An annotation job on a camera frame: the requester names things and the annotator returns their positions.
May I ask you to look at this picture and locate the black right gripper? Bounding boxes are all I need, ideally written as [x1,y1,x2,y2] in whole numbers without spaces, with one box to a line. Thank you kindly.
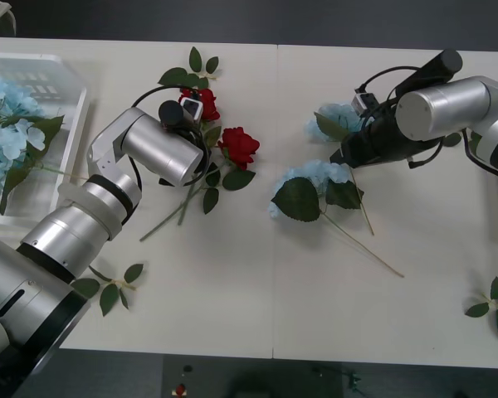
[330,117,410,168]

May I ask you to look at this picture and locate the red rose with green stem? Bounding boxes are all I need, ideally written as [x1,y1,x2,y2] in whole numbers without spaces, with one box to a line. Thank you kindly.
[139,126,261,243]
[177,86,224,226]

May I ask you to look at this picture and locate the grey base with red buttons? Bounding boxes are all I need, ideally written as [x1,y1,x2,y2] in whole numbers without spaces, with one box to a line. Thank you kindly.
[161,354,275,398]

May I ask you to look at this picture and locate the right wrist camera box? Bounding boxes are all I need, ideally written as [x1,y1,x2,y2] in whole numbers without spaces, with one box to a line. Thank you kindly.
[351,91,378,118]

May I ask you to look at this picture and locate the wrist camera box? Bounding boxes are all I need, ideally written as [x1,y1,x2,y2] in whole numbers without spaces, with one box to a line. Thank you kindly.
[178,96,203,124]
[351,91,378,118]

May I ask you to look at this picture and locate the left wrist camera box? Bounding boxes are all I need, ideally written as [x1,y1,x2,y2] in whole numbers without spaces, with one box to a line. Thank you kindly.
[178,96,203,124]

